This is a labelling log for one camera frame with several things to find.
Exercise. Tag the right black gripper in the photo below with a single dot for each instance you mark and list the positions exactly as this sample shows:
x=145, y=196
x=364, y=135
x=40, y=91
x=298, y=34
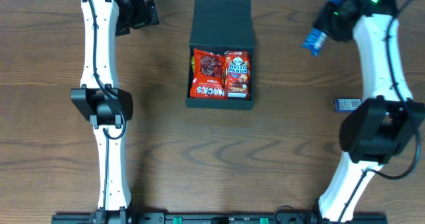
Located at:
x=325, y=24

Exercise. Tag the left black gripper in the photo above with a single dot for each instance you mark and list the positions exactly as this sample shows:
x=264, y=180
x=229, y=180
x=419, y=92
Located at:
x=142, y=20

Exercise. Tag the yellow candy bag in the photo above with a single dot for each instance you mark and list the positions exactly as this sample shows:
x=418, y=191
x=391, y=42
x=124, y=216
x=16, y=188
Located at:
x=193, y=63

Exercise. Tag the dark green gift box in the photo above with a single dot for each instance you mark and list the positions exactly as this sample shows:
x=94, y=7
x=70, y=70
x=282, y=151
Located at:
x=219, y=26

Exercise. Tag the small blue snack packet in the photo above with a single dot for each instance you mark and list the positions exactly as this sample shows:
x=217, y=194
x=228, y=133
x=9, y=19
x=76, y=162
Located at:
x=346, y=104

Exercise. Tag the red dried fruit bag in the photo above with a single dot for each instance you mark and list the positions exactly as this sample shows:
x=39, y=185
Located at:
x=208, y=80

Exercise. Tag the red Hello Panda box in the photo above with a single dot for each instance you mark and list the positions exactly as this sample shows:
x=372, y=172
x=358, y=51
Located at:
x=237, y=75

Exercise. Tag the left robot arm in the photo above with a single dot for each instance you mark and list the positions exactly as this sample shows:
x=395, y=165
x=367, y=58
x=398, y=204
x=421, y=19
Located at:
x=105, y=105

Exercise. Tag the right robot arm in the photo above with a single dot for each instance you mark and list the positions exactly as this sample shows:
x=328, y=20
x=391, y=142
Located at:
x=387, y=118

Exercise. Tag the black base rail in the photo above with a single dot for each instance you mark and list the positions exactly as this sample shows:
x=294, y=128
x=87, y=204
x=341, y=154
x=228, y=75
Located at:
x=161, y=218

